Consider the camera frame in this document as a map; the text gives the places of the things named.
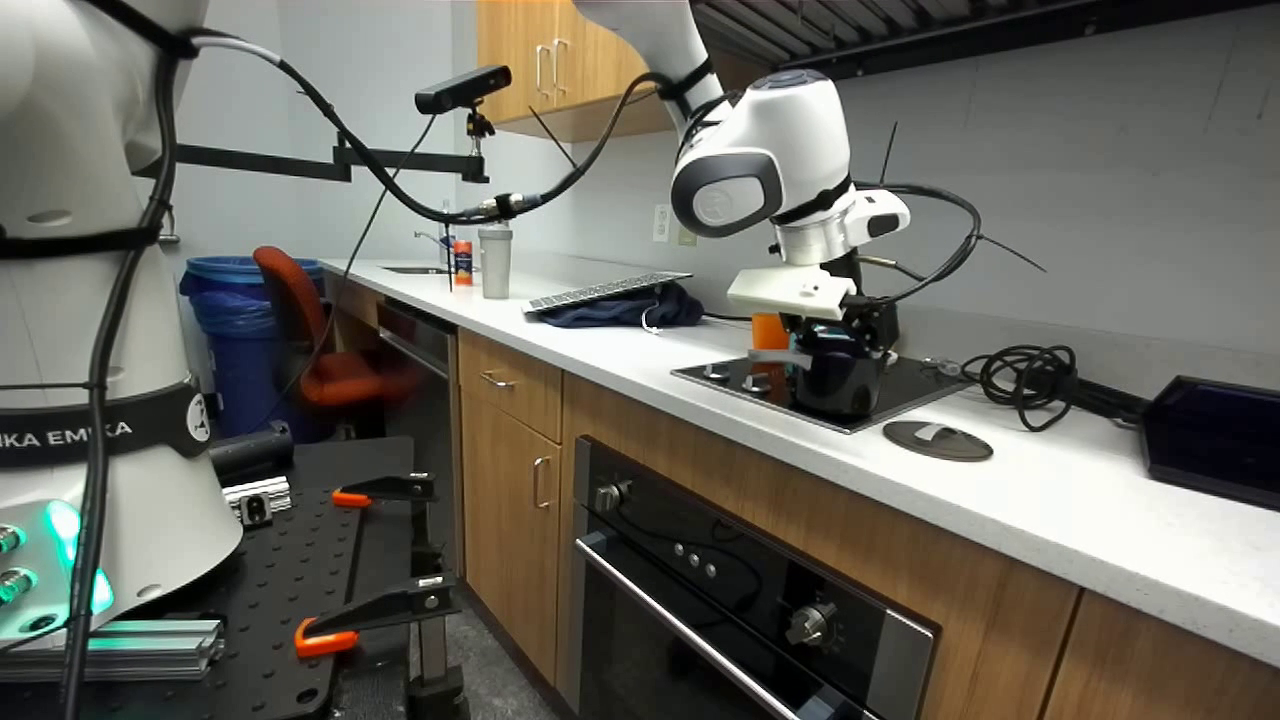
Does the built-in black oven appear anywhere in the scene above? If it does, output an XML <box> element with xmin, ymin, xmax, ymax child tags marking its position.
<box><xmin>573</xmin><ymin>441</ymin><xmax>937</xmax><ymax>720</ymax></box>

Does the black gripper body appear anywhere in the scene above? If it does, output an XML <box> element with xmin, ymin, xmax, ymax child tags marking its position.
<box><xmin>845</xmin><ymin>301</ymin><xmax>900</xmax><ymax>358</ymax></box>

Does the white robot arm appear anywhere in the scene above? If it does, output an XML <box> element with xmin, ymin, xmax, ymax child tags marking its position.
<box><xmin>0</xmin><ymin>0</ymin><xmax>912</xmax><ymax>647</ymax></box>

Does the orange handled clamp back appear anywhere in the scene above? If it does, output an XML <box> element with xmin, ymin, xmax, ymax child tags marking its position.
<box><xmin>327</xmin><ymin>473</ymin><xmax>436</xmax><ymax>512</ymax></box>

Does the wooden lower cabinet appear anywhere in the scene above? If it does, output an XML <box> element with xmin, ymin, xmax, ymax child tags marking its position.
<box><xmin>461</xmin><ymin>330</ymin><xmax>573</xmax><ymax>685</ymax></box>

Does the red office chair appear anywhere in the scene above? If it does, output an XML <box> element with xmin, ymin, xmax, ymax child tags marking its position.
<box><xmin>251</xmin><ymin>245</ymin><xmax>416</xmax><ymax>421</ymax></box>

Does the orange handled clamp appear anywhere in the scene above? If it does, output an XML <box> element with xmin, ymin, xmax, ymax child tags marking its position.
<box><xmin>291</xmin><ymin>577</ymin><xmax>456</xmax><ymax>661</ymax></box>
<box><xmin>327</xmin><ymin>473</ymin><xmax>436</xmax><ymax>512</ymax></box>

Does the orange cup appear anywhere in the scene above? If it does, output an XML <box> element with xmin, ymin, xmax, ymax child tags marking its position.
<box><xmin>753</xmin><ymin>313</ymin><xmax>791</xmax><ymax>351</ymax></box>

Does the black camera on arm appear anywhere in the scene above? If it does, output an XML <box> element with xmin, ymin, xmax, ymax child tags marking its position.
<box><xmin>412</xmin><ymin>65</ymin><xmax>511</xmax><ymax>116</ymax></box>

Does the black pot with handle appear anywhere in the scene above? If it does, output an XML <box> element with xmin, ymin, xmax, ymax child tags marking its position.
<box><xmin>787</xmin><ymin>320</ymin><xmax>882</xmax><ymax>414</ymax></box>

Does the black coiled cable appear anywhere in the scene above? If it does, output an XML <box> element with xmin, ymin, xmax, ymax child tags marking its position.
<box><xmin>955</xmin><ymin>338</ymin><xmax>1078</xmax><ymax>434</ymax></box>

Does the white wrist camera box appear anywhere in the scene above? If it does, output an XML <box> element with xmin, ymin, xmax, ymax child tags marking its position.
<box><xmin>728</xmin><ymin>269</ymin><xmax>857</xmax><ymax>320</ymax></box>

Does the black induction stove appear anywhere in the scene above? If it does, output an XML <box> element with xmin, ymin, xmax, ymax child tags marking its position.
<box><xmin>683</xmin><ymin>351</ymin><xmax>963</xmax><ymax>429</ymax></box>

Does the black pot lid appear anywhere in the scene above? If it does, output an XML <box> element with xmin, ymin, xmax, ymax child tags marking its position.
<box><xmin>882</xmin><ymin>421</ymin><xmax>993</xmax><ymax>462</ymax></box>

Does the orange handled clamp front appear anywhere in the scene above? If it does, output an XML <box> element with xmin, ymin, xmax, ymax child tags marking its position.
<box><xmin>291</xmin><ymin>577</ymin><xmax>456</xmax><ymax>661</ymax></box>

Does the small orange can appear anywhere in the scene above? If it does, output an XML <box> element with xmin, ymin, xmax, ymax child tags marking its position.
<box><xmin>453</xmin><ymin>238</ymin><xmax>471</xmax><ymax>289</ymax></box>

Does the dark blue cloth bag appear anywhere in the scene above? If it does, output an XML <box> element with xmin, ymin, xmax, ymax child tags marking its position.
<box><xmin>543</xmin><ymin>281</ymin><xmax>703</xmax><ymax>327</ymax></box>

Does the steel water bottle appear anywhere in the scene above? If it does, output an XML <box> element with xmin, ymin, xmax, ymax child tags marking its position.
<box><xmin>479</xmin><ymin>222</ymin><xmax>511</xmax><ymax>301</ymax></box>

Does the steel range hood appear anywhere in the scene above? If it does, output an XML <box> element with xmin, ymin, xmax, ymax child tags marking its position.
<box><xmin>690</xmin><ymin>0</ymin><xmax>1271</xmax><ymax>80</ymax></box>

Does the blue trash bin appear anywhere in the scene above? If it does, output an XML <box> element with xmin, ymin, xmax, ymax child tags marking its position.
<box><xmin>178</xmin><ymin>256</ymin><xmax>305</xmax><ymax>434</ymax></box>

